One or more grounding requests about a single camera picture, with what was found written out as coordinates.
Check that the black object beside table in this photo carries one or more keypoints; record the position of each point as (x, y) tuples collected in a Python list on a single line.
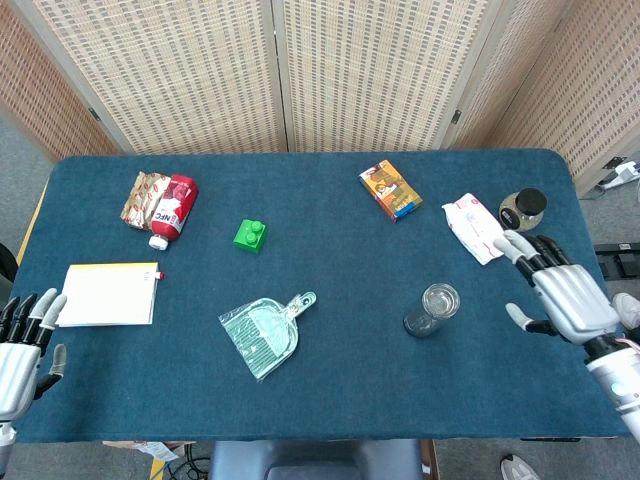
[(6, 262)]

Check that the white wet wipes pack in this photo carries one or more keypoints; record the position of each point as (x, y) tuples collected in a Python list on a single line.
[(470, 225)]

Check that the white sneaker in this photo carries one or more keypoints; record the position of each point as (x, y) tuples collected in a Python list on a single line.
[(631, 306), (517, 470)]

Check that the clear glass jar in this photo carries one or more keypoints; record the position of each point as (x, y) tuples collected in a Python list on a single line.
[(440, 300)]

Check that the black floor equipment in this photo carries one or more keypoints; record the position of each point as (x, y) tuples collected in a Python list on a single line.
[(625, 262)]

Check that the gold snack packet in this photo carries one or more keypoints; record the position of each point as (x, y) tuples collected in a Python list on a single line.
[(140, 200)]

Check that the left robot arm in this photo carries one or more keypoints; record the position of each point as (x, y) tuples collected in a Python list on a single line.
[(5, 445)]

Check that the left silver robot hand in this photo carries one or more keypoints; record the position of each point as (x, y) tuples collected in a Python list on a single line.
[(17, 370)]

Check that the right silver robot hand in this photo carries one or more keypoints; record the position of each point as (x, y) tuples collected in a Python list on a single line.
[(575, 300)]

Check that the orange blue carton box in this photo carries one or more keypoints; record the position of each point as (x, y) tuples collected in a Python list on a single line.
[(392, 192)]

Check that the white floor device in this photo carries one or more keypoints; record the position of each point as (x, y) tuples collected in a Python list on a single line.
[(625, 172)]

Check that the red juice bottle white cap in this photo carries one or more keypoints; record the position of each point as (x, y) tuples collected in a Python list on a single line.
[(172, 210)]

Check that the glass spice jar black lid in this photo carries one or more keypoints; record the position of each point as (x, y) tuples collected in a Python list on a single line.
[(522, 212)]

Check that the white notebook yellow edge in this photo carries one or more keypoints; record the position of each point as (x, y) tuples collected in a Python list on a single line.
[(110, 295)]

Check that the papers under table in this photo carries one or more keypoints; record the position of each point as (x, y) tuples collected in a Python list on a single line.
[(160, 450)]

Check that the dark robot torso base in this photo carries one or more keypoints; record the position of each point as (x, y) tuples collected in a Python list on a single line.
[(310, 460)]

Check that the blue table cloth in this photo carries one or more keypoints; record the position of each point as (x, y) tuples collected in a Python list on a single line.
[(350, 390)]

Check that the bagged mint dustpan brush set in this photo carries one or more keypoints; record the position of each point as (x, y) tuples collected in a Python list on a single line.
[(260, 340)]

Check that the woven folding screen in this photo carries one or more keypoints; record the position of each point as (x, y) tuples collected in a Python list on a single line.
[(200, 75)]

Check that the green toy brick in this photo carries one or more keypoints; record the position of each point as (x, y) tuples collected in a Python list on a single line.
[(247, 237)]

